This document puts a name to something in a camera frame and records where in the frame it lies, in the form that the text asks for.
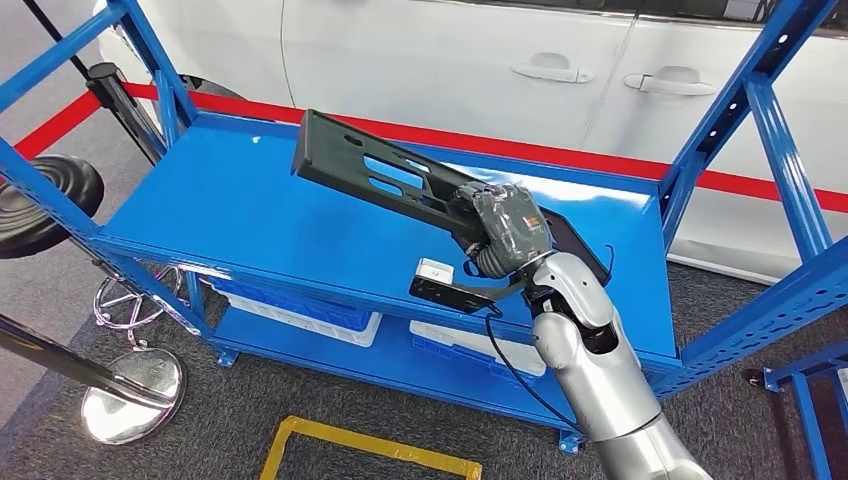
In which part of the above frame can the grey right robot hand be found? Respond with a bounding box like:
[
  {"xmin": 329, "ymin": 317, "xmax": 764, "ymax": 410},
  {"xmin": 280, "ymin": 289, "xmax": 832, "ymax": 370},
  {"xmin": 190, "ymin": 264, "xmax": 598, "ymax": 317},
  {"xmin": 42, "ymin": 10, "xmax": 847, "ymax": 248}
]
[{"xmin": 453, "ymin": 182, "xmax": 554, "ymax": 278}]

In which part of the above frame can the black plastic plate frame part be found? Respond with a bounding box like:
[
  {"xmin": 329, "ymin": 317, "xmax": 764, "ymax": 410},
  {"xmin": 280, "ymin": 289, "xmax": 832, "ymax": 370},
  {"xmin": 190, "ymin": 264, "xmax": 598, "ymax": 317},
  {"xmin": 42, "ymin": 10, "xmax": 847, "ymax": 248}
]
[{"xmin": 290, "ymin": 108, "xmax": 612, "ymax": 287}]

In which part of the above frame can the blue metal shelf rack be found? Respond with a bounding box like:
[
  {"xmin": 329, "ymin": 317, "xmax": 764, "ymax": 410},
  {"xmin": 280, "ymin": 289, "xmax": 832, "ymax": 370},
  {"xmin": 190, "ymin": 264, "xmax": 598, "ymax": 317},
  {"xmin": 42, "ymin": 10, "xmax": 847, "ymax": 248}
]
[{"xmin": 0, "ymin": 0, "xmax": 848, "ymax": 456}]

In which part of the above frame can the red barrier belt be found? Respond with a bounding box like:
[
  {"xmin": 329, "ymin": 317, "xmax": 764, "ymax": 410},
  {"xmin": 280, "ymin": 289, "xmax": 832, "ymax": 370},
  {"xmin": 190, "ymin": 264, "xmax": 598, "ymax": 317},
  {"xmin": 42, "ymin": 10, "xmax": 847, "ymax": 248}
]
[{"xmin": 13, "ymin": 82, "xmax": 848, "ymax": 215}]

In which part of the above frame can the white plastic bin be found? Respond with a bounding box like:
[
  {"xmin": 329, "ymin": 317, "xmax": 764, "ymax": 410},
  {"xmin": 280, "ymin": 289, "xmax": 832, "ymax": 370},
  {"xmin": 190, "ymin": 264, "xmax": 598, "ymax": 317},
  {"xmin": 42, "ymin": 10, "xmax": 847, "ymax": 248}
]
[
  {"xmin": 221, "ymin": 291, "xmax": 384, "ymax": 348},
  {"xmin": 409, "ymin": 319, "xmax": 548, "ymax": 379}
]

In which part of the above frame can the blue plastic bin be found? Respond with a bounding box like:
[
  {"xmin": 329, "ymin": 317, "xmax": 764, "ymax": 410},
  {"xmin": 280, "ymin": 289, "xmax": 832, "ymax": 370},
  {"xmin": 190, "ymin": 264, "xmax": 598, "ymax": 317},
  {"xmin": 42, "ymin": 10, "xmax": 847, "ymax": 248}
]
[
  {"xmin": 208, "ymin": 278, "xmax": 376, "ymax": 333},
  {"xmin": 410, "ymin": 334, "xmax": 551, "ymax": 389}
]

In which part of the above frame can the white car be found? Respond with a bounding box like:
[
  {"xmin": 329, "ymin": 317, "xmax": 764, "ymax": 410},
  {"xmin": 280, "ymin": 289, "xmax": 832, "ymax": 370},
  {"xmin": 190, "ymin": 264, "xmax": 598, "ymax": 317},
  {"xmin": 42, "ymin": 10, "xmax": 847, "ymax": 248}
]
[{"xmin": 95, "ymin": 0, "xmax": 848, "ymax": 286}]

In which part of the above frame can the yellow floor tape square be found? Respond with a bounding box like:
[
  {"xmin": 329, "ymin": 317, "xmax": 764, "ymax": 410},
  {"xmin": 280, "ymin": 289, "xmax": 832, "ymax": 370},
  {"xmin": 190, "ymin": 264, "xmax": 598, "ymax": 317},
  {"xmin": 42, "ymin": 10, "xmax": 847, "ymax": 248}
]
[{"xmin": 258, "ymin": 415, "xmax": 484, "ymax": 480}]

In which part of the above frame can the blue metal rack with bins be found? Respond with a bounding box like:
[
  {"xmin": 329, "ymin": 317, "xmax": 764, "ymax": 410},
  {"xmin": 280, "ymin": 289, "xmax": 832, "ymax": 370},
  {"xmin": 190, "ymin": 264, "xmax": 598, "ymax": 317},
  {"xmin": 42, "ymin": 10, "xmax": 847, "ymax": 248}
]
[{"xmin": 745, "ymin": 341, "xmax": 848, "ymax": 480}]

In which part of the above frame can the stanchion with chrome base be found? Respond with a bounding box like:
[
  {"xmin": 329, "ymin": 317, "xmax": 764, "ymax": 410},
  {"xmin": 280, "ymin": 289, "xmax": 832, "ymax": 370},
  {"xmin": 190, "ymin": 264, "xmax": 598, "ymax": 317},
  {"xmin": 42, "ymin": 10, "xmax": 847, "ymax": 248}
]
[{"xmin": 0, "ymin": 312, "xmax": 188, "ymax": 446}]

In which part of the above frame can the black stool with chrome base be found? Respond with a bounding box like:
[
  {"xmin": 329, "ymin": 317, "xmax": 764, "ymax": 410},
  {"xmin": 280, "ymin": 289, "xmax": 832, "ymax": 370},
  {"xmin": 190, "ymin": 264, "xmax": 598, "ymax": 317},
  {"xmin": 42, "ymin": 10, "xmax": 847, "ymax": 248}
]
[{"xmin": 0, "ymin": 154, "xmax": 183, "ymax": 352}]

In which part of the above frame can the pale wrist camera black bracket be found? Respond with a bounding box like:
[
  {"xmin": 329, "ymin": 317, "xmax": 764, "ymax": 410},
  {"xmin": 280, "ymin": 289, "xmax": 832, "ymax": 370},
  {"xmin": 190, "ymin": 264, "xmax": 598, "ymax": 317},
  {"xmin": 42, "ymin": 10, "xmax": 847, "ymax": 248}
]
[{"xmin": 408, "ymin": 258, "xmax": 525, "ymax": 316}]

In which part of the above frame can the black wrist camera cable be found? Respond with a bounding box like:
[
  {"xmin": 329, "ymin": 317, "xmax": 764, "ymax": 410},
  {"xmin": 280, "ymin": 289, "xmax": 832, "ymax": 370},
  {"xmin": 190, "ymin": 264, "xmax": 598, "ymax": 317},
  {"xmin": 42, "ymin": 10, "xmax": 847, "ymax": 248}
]
[{"xmin": 484, "ymin": 311, "xmax": 588, "ymax": 432}]

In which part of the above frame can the black stanchion post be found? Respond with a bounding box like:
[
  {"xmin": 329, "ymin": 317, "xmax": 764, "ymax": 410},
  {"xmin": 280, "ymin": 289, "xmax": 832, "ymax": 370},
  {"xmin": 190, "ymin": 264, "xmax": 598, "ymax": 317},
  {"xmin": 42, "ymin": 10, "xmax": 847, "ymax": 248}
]
[{"xmin": 86, "ymin": 62, "xmax": 167, "ymax": 167}]

